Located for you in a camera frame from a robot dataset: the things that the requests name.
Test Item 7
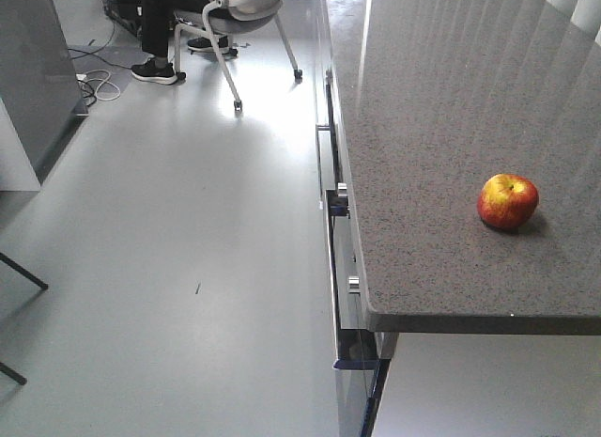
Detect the white grey office chair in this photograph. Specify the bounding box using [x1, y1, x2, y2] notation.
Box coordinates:
[173, 0, 302, 112]

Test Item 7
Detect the white coiled floor cable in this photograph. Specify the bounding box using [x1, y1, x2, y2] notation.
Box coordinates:
[74, 69, 122, 102]

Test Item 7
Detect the seated person in black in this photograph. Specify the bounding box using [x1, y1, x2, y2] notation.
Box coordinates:
[131, 0, 212, 85]

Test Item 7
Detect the red yellow apple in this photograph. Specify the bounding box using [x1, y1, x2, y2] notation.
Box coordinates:
[477, 174, 539, 230]

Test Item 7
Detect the grey speckled counter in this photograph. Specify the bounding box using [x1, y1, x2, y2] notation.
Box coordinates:
[315, 0, 601, 437]

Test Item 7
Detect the grey white cabinet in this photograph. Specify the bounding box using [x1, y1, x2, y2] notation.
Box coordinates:
[1, 0, 87, 192]

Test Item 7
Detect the black metal frame leg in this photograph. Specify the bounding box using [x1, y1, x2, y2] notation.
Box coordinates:
[0, 252, 50, 387]

